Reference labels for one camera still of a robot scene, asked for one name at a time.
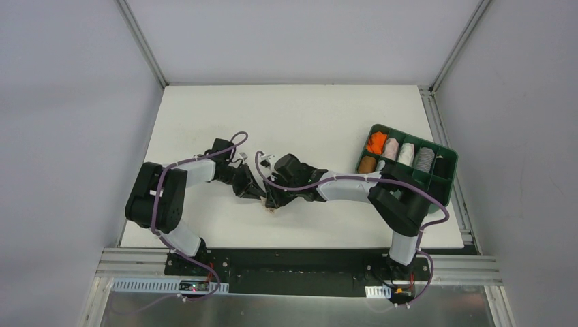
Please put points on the brown rolled underwear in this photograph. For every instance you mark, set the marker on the brown rolled underwear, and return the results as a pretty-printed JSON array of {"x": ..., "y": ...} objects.
[{"x": 367, "y": 165}]

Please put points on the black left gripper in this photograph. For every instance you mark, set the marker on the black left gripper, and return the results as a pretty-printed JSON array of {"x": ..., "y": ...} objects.
[{"x": 246, "y": 182}]

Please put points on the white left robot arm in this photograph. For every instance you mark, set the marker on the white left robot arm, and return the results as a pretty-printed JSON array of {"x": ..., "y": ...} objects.
[{"x": 157, "y": 196}]

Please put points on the grey striped rolled underwear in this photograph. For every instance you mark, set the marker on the grey striped rolled underwear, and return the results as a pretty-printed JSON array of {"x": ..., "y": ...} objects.
[{"x": 424, "y": 160}]

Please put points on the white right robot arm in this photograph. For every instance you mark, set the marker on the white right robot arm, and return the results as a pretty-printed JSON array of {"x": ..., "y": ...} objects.
[{"x": 401, "y": 201}]

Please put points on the green compartment tray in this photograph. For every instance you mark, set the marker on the green compartment tray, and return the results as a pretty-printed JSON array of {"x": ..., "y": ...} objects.
[{"x": 432, "y": 165}]

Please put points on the orange rolled underwear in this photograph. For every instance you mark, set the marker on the orange rolled underwear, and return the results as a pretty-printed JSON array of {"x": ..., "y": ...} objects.
[{"x": 376, "y": 142}]

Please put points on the white black rolled underwear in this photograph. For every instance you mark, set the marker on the white black rolled underwear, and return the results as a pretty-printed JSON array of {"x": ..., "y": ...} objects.
[{"x": 380, "y": 166}]

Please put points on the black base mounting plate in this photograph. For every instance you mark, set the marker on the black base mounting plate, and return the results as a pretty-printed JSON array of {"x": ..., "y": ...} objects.
[{"x": 299, "y": 272}]

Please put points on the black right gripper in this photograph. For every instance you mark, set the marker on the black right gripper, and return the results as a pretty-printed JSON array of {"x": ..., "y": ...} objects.
[{"x": 280, "y": 195}]

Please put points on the pink rolled underwear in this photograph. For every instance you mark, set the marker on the pink rolled underwear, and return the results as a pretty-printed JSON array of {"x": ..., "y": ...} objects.
[{"x": 391, "y": 148}]

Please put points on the black underwear beige waistband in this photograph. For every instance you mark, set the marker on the black underwear beige waistband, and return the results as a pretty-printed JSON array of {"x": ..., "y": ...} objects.
[{"x": 271, "y": 205}]

